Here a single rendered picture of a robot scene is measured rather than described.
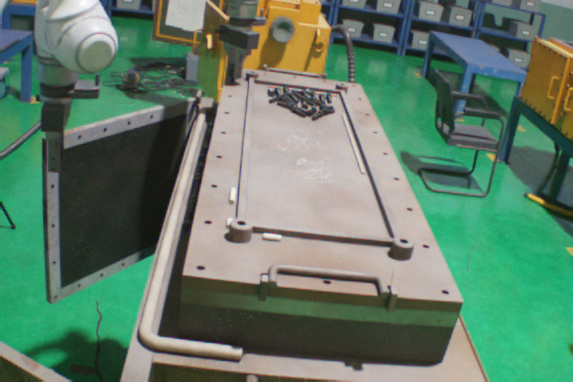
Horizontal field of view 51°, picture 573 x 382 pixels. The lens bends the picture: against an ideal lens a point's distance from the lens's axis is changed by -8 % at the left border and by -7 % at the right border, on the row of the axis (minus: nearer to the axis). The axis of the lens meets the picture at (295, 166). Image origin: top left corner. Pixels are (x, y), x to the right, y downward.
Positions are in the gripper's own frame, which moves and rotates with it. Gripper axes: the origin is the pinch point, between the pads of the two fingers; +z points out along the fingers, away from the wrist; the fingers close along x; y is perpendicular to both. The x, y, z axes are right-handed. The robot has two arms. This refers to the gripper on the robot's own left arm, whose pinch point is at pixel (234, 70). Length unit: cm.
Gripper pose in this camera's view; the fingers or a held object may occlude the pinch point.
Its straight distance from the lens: 200.0
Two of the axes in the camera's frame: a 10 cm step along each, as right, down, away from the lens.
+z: -1.5, 9.1, 3.8
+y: -6.7, 1.9, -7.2
